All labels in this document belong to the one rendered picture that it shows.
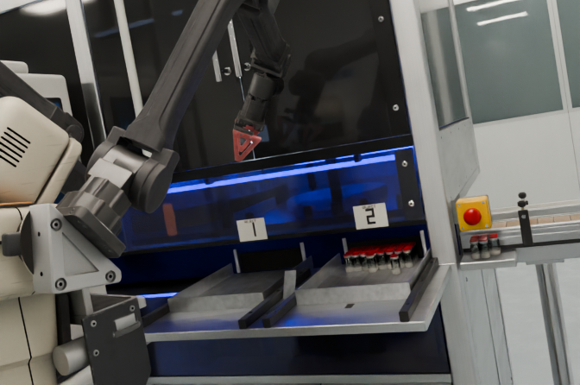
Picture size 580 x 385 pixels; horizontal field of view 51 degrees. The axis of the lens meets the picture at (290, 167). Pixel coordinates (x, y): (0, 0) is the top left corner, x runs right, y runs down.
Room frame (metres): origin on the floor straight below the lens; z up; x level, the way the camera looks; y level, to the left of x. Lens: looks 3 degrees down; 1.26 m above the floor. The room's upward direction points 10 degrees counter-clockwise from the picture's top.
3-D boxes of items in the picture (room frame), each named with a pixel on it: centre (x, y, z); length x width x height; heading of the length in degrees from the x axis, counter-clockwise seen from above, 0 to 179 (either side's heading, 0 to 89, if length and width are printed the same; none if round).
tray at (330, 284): (1.44, -0.15, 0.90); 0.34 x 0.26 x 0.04; 158
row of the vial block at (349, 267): (1.52, -0.18, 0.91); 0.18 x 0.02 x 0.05; 68
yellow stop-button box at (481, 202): (1.46, -0.42, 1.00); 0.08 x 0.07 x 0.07; 158
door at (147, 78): (1.74, 0.31, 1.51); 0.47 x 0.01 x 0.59; 68
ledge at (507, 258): (1.49, -0.45, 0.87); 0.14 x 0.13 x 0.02; 158
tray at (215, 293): (1.57, 0.17, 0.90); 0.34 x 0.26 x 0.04; 158
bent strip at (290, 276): (1.37, 0.07, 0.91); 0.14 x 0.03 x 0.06; 158
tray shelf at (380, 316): (1.44, 0.04, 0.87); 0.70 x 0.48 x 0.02; 68
